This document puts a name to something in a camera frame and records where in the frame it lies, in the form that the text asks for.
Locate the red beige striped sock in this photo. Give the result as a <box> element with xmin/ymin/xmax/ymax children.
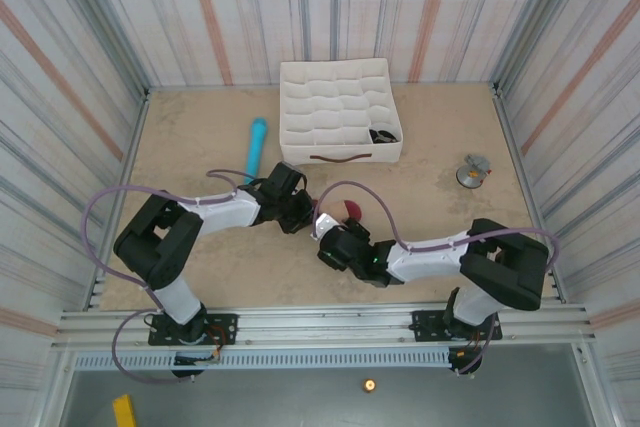
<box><xmin>310</xmin><ymin>198</ymin><xmax>367</xmax><ymax>224</ymax></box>

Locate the white fabric organizer box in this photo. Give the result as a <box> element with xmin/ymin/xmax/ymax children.
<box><xmin>278</xmin><ymin>57</ymin><xmax>404</xmax><ymax>167</ymax></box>

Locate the blue cylindrical tube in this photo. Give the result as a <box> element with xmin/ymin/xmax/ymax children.
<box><xmin>243</xmin><ymin>117</ymin><xmax>269</xmax><ymax>187</ymax></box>

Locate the grey round metal gadget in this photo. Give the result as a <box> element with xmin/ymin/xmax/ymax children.
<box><xmin>455</xmin><ymin>153</ymin><xmax>494</xmax><ymax>187</ymax></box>

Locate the yellow block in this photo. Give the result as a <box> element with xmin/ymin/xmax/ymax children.
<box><xmin>112</xmin><ymin>394</ymin><xmax>137</xmax><ymax>427</ymax></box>

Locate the brown strap box handle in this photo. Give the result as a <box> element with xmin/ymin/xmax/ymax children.
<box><xmin>307</xmin><ymin>149</ymin><xmax>375</xmax><ymax>165</ymax></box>

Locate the long aluminium frame rail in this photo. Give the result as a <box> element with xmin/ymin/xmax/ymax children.
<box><xmin>52</xmin><ymin>302</ymin><xmax>596</xmax><ymax>348</ymax></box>

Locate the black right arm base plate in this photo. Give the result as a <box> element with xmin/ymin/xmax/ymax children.
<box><xmin>410</xmin><ymin>310</ymin><xmax>503</xmax><ymax>343</ymax></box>

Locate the grey slotted cable duct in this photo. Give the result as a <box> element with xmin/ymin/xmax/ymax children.
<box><xmin>72</xmin><ymin>349</ymin><xmax>451</xmax><ymax>372</ymax></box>

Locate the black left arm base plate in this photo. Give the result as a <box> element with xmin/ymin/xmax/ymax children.
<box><xmin>148</xmin><ymin>313</ymin><xmax>239</xmax><ymax>347</ymax></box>

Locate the aluminium side rail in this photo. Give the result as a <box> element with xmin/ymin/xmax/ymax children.
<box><xmin>492</xmin><ymin>82</ymin><xmax>566</xmax><ymax>304</ymax></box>
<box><xmin>84</xmin><ymin>89</ymin><xmax>151</xmax><ymax>311</ymax></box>

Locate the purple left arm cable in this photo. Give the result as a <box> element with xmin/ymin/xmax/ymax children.
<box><xmin>82</xmin><ymin>169</ymin><xmax>261</xmax><ymax>387</ymax></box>

